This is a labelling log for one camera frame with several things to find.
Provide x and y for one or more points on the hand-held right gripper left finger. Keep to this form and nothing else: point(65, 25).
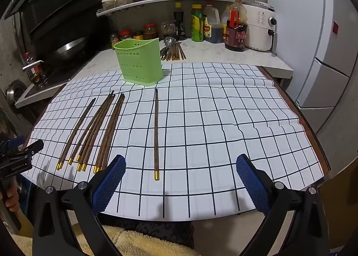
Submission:
point(109, 186)

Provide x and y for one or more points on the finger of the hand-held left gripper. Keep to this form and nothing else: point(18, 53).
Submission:
point(33, 149)
point(12, 144)

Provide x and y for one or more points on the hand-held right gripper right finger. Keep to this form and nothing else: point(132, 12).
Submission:
point(251, 186)

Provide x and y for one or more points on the wooden chopstick with gold cap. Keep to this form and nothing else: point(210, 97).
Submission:
point(95, 132)
point(76, 132)
point(156, 132)
point(111, 132)
point(115, 132)
point(81, 132)
point(98, 132)
point(91, 132)
point(108, 132)

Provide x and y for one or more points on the green plastic utensil holder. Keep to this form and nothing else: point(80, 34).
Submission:
point(137, 62)

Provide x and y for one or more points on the person's left hand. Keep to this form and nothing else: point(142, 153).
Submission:
point(10, 198)

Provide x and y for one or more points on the round steel lid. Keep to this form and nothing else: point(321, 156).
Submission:
point(14, 92)

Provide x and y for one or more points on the yellow fleece towel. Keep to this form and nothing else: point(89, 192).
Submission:
point(139, 244)

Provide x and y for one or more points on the white black checkered cloth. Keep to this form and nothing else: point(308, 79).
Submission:
point(223, 121)

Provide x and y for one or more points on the dark patterned cloth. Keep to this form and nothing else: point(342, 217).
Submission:
point(165, 230)

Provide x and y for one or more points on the red labelled bottle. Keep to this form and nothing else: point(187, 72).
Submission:
point(35, 75)

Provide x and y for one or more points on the black cooktop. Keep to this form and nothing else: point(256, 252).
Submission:
point(56, 75)

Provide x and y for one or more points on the steel wok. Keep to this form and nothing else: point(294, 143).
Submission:
point(70, 48)

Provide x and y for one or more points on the green label jar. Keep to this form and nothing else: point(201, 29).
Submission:
point(114, 41)

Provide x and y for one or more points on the small red lid jar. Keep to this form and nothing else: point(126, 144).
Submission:
point(125, 35)

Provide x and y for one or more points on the small brown sauce jar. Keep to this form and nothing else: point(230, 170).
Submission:
point(138, 35)

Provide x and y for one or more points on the bundle of chopsticks on counter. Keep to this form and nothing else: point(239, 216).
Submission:
point(167, 43)

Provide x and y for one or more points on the large red lid jar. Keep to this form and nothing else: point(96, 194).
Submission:
point(150, 32)

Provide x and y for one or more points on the white air fryer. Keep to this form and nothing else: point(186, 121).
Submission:
point(260, 26)

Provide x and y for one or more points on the dark vinegar jug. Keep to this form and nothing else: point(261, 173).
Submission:
point(212, 26)

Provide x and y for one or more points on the clear plastic bag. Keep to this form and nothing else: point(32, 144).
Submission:
point(167, 29)

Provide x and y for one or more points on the green bottle with yellow cap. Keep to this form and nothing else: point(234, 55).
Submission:
point(197, 25)

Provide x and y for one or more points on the dark soy sauce bottle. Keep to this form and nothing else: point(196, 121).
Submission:
point(179, 23)

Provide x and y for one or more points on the white corner shelf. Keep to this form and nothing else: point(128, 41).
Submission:
point(156, 2)

